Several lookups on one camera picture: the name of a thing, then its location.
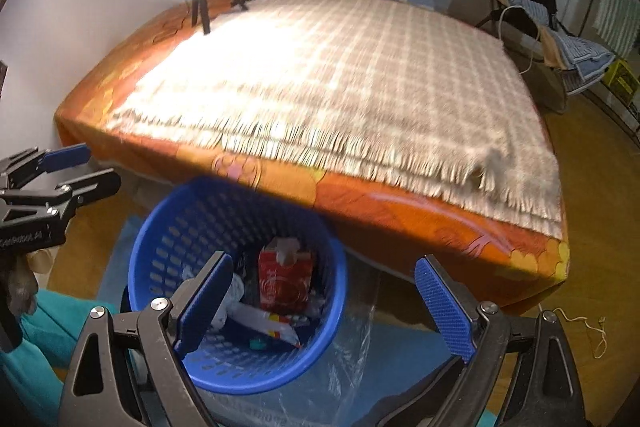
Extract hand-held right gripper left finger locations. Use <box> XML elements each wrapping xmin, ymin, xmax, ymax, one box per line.
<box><xmin>57</xmin><ymin>251</ymin><xmax>235</xmax><ymax>427</ymax></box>

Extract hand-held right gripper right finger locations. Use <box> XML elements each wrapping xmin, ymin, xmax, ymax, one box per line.
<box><xmin>360</xmin><ymin>255</ymin><xmax>587</xmax><ymax>427</ymax></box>

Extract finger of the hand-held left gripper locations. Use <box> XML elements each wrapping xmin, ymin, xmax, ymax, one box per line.
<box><xmin>0</xmin><ymin>144</ymin><xmax>92</xmax><ymax>188</ymax></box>
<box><xmin>0</xmin><ymin>168</ymin><xmax>123</xmax><ymax>219</ymax></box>

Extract white plastic bag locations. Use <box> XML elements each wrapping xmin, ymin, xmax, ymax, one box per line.
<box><xmin>210</xmin><ymin>272</ymin><xmax>247</xmax><ymax>334</ymax></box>

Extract red white packet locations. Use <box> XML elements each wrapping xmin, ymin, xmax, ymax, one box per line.
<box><xmin>232</xmin><ymin>302</ymin><xmax>304</xmax><ymax>349</ymax></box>

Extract blue plastic basket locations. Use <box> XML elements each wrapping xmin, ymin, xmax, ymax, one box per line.
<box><xmin>121</xmin><ymin>175</ymin><xmax>350</xmax><ymax>396</ymax></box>

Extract red carton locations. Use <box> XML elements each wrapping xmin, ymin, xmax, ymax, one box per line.
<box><xmin>258</xmin><ymin>237</ymin><xmax>316</xmax><ymax>314</ymax></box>

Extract person's left hand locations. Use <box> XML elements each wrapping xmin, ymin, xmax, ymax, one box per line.
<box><xmin>0</xmin><ymin>251</ymin><xmax>53</xmax><ymax>315</ymax></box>

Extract teal pants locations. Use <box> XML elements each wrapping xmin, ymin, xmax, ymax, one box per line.
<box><xmin>0</xmin><ymin>289</ymin><xmax>134</xmax><ymax>427</ymax></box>

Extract beige plaid blanket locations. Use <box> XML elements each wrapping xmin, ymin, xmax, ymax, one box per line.
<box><xmin>107</xmin><ymin>0</ymin><xmax>564</xmax><ymax>236</ymax></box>

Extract beige cloth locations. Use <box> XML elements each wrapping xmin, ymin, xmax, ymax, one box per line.
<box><xmin>487</xmin><ymin>0</ymin><xmax>569</xmax><ymax>70</ymax></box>

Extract yellow box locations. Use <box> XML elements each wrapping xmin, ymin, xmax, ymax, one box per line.
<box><xmin>602</xmin><ymin>59</ymin><xmax>640</xmax><ymax>108</ymax></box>

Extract blue striped cushion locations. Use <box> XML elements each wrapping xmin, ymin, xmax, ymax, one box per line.
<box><xmin>499</xmin><ymin>0</ymin><xmax>617</xmax><ymax>96</ymax></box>

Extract white radiator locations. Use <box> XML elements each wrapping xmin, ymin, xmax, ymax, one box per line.
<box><xmin>590</xmin><ymin>0</ymin><xmax>640</xmax><ymax>58</ymax></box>

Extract white string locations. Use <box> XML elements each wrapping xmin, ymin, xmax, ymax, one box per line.
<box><xmin>542</xmin><ymin>306</ymin><xmax>609</xmax><ymax>361</ymax></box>

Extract white cable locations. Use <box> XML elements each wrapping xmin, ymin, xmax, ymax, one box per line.
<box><xmin>497</xmin><ymin>4</ymin><xmax>544</xmax><ymax>76</ymax></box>

